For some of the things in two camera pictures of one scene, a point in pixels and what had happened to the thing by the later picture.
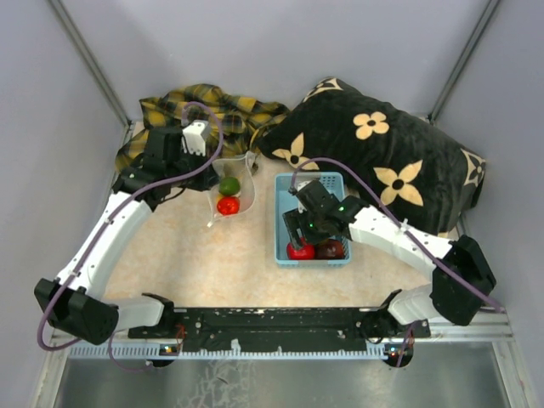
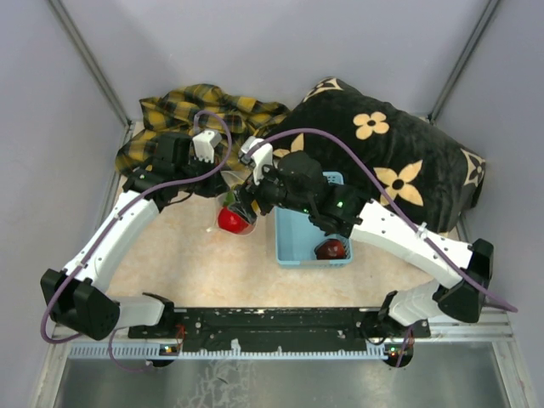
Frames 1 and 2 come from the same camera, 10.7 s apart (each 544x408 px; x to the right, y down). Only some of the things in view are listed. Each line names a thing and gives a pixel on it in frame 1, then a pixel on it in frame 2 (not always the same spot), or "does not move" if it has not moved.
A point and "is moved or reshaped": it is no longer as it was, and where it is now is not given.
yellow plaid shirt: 235,121 does not move
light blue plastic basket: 286,201 does not move
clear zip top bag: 239,167 is moved or reshaped
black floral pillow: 404,162 does not move
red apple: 305,252 → 231,221
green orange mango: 229,186 → 230,198
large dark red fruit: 329,249 does not move
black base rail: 282,330 does not move
